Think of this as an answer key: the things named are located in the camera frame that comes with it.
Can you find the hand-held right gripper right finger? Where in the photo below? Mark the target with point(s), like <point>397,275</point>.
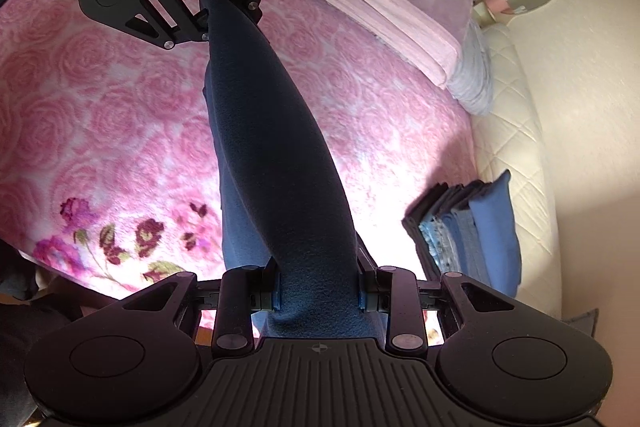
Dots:
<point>367,292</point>

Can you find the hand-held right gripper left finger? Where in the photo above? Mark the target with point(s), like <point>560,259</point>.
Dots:
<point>265,287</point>

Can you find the blue sweatshirt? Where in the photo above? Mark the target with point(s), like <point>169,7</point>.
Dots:
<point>270,132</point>

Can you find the pink floral blanket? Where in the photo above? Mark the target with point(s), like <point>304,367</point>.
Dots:
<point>100,107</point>

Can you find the folded light blue garment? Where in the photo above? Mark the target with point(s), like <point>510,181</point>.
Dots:
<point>450,242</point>

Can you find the stack of folded blue cloths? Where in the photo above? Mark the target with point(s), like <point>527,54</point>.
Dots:
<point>425,212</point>

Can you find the cream quilted headboard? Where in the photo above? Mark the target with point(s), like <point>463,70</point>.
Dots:
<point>520,147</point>

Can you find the grey cloth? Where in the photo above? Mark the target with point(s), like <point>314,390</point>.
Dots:
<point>582,322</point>

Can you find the lilac striped quilt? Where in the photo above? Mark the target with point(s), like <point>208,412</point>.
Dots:
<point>472,77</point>

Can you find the small pink object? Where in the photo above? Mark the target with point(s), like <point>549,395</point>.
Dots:
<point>501,4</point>

